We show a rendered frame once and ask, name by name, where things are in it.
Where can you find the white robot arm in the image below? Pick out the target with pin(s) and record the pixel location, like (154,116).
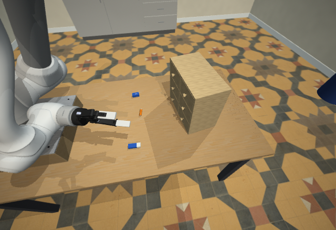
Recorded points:
(26,128)

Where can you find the blue nine-volt battery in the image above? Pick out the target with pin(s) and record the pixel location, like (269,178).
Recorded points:
(136,94)

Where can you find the blue and white eraser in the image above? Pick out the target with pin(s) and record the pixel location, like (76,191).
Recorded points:
(134,145)

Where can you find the brown wooden drawer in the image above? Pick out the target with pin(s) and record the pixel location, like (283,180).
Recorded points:
(175,74)
(174,88)
(185,108)
(183,118)
(186,94)
(174,99)

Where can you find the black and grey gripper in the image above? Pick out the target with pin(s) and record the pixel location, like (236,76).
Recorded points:
(81,116)

